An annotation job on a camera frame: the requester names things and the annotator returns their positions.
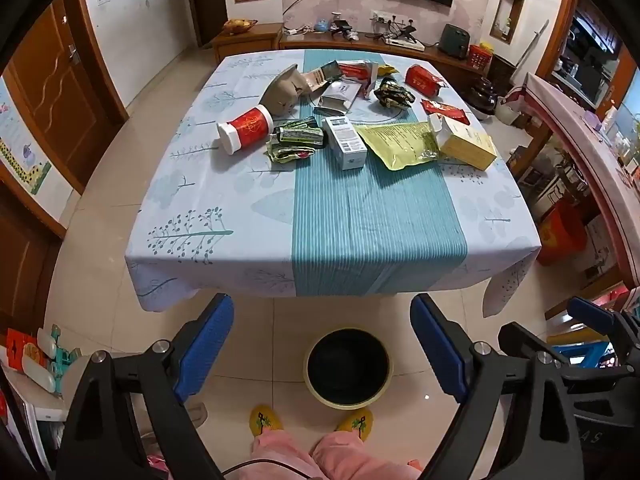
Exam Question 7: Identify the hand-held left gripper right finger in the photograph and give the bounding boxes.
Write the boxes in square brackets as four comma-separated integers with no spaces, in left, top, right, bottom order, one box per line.
[410,292,586,480]

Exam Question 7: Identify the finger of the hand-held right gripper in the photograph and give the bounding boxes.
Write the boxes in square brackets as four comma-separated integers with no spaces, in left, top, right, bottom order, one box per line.
[498,322,573,368]
[567,296,640,367]

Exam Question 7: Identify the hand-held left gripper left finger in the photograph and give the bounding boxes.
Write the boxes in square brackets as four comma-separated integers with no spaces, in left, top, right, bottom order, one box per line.
[56,292,236,480]

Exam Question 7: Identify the round cream trash bin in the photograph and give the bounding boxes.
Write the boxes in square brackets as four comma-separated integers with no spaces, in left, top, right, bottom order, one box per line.
[303,327,394,408]

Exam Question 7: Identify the yellow carton box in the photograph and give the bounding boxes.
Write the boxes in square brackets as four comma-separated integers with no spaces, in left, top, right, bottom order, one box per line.
[429,114,498,171]

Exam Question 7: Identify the green wrapper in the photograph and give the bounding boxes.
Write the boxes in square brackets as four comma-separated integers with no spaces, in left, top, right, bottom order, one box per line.
[265,142,313,165]

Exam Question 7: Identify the yellow foil pouch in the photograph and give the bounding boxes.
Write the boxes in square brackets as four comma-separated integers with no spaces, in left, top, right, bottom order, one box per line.
[354,121,441,172]

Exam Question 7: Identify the white carton box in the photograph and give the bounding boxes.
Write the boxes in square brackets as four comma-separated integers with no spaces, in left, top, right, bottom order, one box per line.
[320,115,368,171]

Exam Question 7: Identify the green packet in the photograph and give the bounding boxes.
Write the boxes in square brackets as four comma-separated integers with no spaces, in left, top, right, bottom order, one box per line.
[270,116,327,150]

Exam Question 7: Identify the black and gold wrapper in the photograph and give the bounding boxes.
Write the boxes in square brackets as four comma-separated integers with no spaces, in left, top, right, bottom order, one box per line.
[372,76,416,110]

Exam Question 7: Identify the beige pouch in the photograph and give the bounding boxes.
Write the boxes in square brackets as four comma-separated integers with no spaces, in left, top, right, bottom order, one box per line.
[262,64,308,116]

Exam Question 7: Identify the bulky red packet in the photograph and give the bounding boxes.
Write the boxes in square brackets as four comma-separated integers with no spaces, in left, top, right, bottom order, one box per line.
[404,64,446,98]

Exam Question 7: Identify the silver foil wrapper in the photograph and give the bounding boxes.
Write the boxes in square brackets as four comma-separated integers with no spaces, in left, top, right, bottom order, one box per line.
[361,62,382,101]

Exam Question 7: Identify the silver carton box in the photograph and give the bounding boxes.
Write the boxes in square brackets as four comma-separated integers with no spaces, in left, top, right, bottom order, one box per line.
[312,80,362,113]

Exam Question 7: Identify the brown striped packet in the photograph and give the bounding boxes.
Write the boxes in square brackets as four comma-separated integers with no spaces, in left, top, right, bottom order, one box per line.
[300,69,328,92]

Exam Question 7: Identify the red and white packet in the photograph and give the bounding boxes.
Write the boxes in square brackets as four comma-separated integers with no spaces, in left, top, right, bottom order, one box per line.
[336,60,378,82]

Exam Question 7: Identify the blue plastic stool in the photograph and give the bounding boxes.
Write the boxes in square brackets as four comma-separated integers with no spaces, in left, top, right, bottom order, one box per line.
[547,332,621,367]

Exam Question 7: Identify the red plastic bucket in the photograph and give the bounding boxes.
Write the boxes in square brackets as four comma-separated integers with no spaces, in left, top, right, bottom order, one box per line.
[537,205,588,266]

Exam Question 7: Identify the yellow patterned slipper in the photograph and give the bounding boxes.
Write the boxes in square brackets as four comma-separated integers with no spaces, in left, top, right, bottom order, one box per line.
[336,407,375,443]
[249,404,283,438]

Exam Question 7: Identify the pink patterned cloth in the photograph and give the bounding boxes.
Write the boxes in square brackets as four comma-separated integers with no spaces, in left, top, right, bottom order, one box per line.
[147,452,171,478]

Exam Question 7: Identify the person's pink trousers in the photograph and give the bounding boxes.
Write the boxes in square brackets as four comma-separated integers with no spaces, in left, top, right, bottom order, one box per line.
[247,427,426,480]

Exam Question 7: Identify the printed teal striped tablecloth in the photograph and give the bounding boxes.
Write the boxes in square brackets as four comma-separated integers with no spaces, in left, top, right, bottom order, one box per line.
[125,49,543,318]

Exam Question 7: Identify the white oblong case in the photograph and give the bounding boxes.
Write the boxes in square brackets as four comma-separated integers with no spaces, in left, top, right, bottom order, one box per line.
[30,350,58,393]

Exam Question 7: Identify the red paper box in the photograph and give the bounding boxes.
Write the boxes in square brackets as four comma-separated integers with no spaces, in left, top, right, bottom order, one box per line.
[5,327,41,376]

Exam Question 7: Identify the bar counter with pink cover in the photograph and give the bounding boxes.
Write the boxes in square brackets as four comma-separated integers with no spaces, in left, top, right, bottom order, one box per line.
[520,72,640,286]

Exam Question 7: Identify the plain wooden door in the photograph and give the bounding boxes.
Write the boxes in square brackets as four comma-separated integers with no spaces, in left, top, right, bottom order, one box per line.
[0,185,66,331]

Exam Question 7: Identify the dark ceramic pot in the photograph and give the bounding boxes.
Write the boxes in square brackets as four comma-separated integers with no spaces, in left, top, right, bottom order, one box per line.
[467,76,498,121]

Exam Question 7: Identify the wooden door with wavy panel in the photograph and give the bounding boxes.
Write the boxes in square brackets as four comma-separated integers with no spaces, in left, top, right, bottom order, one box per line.
[5,0,128,196]

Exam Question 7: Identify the wooden side cabinet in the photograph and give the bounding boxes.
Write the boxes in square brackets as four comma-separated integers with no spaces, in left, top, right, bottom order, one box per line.
[212,22,285,66]

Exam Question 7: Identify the fruit bowl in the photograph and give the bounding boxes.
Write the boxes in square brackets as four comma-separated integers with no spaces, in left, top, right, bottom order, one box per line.
[222,17,258,36]

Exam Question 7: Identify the wooden television cabinet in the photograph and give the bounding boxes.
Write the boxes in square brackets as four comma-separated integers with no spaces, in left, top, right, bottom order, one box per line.
[279,27,506,76]

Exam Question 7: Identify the dark brown door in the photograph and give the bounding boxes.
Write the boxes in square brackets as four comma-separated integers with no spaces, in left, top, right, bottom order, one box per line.
[185,0,231,48]

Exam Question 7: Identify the children's wall poster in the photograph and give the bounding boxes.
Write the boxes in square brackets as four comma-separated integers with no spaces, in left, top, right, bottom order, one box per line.
[0,75,73,226]

